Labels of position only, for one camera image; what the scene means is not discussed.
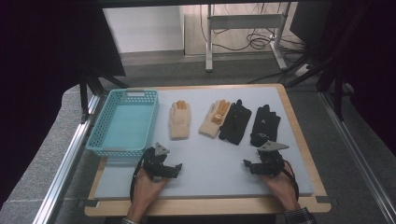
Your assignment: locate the white panel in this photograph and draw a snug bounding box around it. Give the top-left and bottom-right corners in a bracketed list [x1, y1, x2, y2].
[102, 6, 185, 54]

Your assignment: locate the black glove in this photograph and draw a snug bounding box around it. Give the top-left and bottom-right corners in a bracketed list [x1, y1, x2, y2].
[218, 99, 253, 147]
[249, 104, 282, 147]

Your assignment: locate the black tripod stand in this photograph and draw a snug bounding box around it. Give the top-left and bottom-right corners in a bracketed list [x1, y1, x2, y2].
[284, 0, 375, 123]
[78, 66, 130, 124]

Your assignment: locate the person's left hand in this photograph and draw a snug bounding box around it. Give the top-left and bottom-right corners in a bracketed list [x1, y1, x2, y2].
[130, 169, 170, 218]

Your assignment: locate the white metal desk frame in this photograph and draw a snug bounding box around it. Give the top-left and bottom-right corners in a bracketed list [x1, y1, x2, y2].
[205, 3, 290, 73]

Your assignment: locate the bundle of black floor cables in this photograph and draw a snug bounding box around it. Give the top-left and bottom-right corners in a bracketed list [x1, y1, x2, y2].
[199, 3, 307, 54]

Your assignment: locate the aluminium rail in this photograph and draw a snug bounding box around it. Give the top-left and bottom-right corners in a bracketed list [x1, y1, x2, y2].
[319, 91, 396, 220]
[32, 93, 102, 224]

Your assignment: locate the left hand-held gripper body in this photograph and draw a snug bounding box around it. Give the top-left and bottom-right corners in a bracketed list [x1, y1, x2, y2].
[142, 142, 176, 181]

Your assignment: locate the grey foam mat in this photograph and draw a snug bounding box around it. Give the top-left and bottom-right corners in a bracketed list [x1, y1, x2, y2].
[93, 86, 315, 201]

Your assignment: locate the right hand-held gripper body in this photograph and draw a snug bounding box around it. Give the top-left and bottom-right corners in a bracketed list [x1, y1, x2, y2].
[256, 140, 290, 179]

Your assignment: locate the person's right hand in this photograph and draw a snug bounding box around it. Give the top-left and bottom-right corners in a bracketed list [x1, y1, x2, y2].
[261, 169, 302, 213]

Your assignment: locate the person's plaid right sleeve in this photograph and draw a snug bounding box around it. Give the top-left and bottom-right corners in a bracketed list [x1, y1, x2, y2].
[283, 206, 318, 224]

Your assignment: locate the white power strip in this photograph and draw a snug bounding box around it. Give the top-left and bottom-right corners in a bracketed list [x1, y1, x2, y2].
[293, 63, 312, 78]

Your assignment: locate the black curtain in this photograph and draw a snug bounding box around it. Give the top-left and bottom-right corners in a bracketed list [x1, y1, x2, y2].
[325, 0, 396, 157]
[0, 0, 127, 206]

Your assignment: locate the cream knit glove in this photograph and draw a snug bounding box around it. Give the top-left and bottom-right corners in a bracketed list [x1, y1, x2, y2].
[198, 99, 232, 139]
[169, 100, 191, 140]

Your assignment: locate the teal plastic basket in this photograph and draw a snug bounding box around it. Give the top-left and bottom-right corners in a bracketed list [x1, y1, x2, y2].
[86, 89, 160, 158]

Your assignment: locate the black and red gripper cable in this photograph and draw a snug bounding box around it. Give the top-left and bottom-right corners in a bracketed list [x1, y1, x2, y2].
[281, 160, 301, 202]

